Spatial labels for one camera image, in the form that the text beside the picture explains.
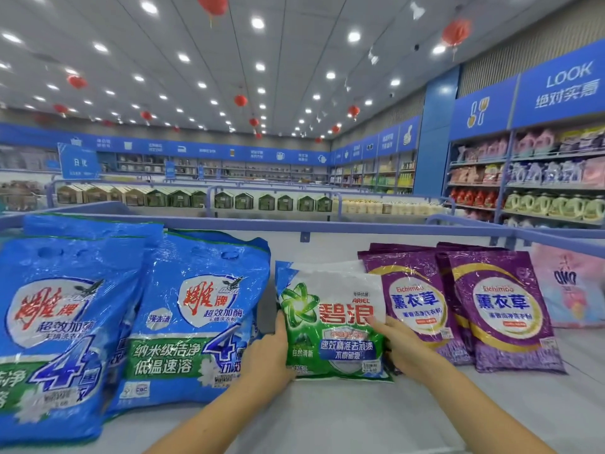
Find ceiling spotlights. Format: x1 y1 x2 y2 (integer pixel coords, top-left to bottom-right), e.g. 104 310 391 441
0 0 446 114

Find blue aisle sign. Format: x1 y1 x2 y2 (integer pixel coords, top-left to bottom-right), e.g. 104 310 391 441
59 141 100 180

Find person's right forearm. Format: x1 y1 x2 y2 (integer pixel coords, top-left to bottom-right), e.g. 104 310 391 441
416 359 556 454

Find white green detergent bag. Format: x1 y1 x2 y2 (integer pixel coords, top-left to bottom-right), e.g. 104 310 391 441
276 260 391 381

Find person's left hand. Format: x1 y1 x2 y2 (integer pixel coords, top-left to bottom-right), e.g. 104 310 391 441
236 311 296 398

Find pink detergent bag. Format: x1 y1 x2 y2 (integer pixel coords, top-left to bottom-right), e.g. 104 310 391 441
529 243 605 329

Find wall rack with pink goods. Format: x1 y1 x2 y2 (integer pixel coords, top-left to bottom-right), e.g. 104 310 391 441
444 122 605 231

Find blue sign white lettering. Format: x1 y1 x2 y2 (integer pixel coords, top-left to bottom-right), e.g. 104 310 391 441
512 37 605 129

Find far wall racks with goods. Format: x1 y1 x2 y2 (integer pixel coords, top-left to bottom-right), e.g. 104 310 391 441
95 151 417 190

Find person's right hand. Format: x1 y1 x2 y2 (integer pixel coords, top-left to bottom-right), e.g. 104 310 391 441
369 317 450 386

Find blue wall sign band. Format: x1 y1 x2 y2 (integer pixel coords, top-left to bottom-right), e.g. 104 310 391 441
0 116 422 166

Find grey shelf with blue frame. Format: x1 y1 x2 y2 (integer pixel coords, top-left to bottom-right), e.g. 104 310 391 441
0 201 605 454

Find blue sign with utensil icons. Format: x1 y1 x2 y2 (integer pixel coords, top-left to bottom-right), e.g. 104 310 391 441
449 75 519 143

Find person's left forearm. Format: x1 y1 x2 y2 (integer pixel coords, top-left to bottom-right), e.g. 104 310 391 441
146 378 285 454

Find row of pale bottles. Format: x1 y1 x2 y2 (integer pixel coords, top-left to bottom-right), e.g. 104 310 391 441
340 195 431 218

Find row of green boxes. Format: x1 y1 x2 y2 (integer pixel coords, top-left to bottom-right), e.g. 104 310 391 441
57 184 334 212

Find hanging red lanterns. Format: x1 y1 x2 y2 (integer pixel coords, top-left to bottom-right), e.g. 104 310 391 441
52 0 472 138

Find purple detergent bag gold oval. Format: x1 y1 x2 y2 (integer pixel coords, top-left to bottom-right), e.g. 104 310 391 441
357 243 474 367
437 243 567 375

